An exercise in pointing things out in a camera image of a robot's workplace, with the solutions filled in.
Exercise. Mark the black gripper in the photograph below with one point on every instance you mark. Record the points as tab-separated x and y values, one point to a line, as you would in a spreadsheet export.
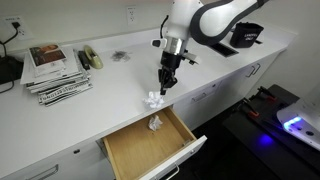
170	61

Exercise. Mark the white paper ball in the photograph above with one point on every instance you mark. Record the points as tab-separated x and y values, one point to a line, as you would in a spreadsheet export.
154	122
153	100

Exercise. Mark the wooden drawer with white front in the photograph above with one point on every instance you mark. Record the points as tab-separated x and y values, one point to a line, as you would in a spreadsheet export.
140	146

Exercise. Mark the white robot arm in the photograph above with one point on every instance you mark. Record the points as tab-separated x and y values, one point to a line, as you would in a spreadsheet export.
213	20

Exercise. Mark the white robot base blue light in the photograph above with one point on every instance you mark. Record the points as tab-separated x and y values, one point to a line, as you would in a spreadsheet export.
300	120

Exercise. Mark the pile of metal paper clips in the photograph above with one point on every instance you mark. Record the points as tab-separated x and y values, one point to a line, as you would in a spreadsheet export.
120	56

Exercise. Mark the white base cabinet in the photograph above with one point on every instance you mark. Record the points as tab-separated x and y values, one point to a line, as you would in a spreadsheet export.
233	86

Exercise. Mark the black stapler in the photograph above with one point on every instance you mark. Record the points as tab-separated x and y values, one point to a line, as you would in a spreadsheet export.
83	60

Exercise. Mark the red black clamp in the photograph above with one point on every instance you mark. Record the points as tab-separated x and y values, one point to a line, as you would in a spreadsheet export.
266	94
250	109

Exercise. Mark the black landfill only bin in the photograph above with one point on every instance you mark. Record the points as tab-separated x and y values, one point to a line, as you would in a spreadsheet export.
246	35

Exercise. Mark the stack of white magazines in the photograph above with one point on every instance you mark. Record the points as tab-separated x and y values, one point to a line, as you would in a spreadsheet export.
71	68

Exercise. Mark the black white patterned magazine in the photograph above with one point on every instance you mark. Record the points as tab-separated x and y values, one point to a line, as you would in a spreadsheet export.
65	93

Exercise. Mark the small black cabinet lock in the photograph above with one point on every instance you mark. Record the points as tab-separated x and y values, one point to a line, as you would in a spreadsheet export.
76	151

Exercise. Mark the magazine with dark photo cover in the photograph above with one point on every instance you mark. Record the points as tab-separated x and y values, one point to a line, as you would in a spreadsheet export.
46	55

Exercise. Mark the black cart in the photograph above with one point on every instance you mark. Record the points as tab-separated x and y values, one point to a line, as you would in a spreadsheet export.
283	163

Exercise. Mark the black box device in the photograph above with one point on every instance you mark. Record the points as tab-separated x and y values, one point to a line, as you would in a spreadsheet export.
10	68

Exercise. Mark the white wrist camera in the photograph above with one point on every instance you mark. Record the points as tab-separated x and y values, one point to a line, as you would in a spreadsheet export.
159	42

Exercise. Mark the white wall outlet with plug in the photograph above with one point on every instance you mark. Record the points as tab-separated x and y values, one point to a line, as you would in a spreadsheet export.
23	31

